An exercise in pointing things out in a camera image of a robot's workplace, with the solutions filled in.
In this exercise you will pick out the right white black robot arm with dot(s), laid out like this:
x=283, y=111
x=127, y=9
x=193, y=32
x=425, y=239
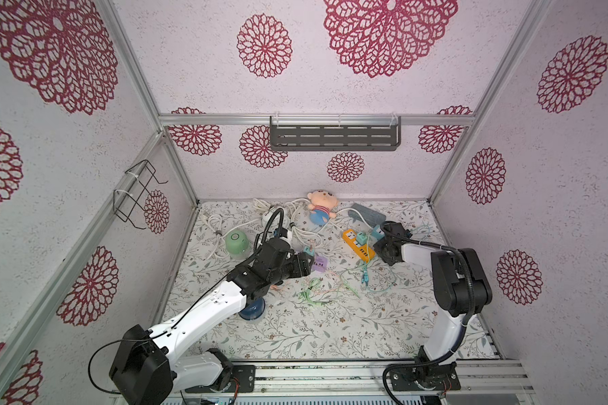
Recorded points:
x=461, y=290

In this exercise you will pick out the plush boy doll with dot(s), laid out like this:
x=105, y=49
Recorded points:
x=321, y=206

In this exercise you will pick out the grey wall shelf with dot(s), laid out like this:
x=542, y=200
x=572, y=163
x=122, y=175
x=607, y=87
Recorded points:
x=378, y=136

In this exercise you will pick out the orange power strip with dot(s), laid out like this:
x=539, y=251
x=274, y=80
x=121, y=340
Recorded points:
x=365, y=253

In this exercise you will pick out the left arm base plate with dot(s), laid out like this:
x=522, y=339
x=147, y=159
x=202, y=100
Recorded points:
x=240, y=379

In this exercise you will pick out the white alarm clock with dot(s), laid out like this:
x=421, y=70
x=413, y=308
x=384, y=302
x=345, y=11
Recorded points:
x=268, y=215

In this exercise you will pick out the purple power strip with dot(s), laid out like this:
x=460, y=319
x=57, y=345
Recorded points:
x=320, y=264

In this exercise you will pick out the light green cordless grinder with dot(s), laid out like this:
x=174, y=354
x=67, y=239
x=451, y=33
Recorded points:
x=237, y=242

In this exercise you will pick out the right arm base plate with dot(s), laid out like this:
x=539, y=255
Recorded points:
x=442, y=378

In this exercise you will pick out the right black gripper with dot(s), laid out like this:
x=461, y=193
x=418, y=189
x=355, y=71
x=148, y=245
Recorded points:
x=385, y=245

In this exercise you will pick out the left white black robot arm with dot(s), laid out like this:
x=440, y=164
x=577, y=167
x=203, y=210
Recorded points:
x=150, y=363

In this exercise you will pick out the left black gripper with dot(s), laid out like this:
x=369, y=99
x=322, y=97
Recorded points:
x=301, y=264

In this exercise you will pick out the black wire wall rack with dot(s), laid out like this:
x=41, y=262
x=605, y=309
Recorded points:
x=142, y=204

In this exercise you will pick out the teal power strip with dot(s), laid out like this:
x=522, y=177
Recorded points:
x=377, y=233

